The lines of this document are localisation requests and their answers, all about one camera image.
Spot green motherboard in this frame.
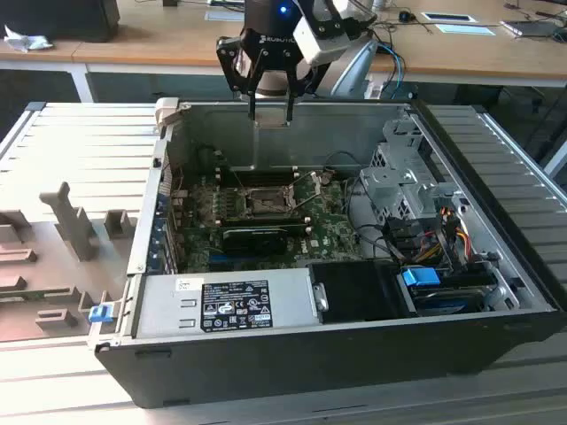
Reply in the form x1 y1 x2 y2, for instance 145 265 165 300
175 170 369 274

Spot hard disk drive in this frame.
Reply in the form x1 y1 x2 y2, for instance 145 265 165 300
409 285 486 316

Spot black looped wire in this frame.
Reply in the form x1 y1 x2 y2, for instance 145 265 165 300
325 151 369 178

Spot metal CPU socket cover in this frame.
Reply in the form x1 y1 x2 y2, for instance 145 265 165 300
290 170 323 212

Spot blue cable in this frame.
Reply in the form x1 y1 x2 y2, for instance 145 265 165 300
377 42 408 101

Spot yellow red wire bundle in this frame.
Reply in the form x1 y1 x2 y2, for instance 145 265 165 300
414 223 473 262

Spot black graphics card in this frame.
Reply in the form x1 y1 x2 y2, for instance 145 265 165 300
221 227 288 267

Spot silver square CPU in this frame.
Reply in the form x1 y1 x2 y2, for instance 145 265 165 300
254 112 293 129

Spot green RAM stick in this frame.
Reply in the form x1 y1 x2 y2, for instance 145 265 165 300
0 289 72 301

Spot grey laptop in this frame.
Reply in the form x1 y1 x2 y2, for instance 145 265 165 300
500 17 562 40

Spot CPU socket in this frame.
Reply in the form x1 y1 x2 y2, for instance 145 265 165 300
241 188 296 218

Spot black box on desk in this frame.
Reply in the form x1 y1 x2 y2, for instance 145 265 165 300
0 0 120 44

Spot black power supply label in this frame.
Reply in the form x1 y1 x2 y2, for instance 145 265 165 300
201 279 275 332

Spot pale blue paper sheet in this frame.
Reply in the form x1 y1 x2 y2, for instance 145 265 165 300
433 22 500 37

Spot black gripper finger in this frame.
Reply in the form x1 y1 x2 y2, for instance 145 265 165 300
215 35 270 122
283 59 332 124

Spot black open PC case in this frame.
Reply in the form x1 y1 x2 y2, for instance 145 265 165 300
86 97 567 411

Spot silver power supply unit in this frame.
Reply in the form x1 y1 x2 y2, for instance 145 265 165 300
132 267 321 341

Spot black RAM slot bank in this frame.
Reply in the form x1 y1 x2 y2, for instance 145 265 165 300
219 214 307 229
229 166 298 187

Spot black plastic drive cover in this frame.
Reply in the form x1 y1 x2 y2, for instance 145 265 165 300
306 260 420 323

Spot grey brown parts rack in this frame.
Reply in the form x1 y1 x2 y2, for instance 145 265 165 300
0 180 136 343

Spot blue disk carrier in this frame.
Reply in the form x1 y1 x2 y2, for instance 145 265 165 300
400 265 440 289

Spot silver metal disk bay cage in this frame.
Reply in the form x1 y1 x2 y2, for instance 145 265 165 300
359 118 470 231

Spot crumpled white paper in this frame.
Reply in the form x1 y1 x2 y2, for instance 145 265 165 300
3 24 54 53

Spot grey case corner handle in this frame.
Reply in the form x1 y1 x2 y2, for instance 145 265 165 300
154 97 182 129

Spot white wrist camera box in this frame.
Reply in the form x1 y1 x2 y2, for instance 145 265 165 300
292 15 351 66

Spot wooden desk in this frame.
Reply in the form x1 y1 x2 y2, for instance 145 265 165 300
0 6 123 74
70 0 567 88

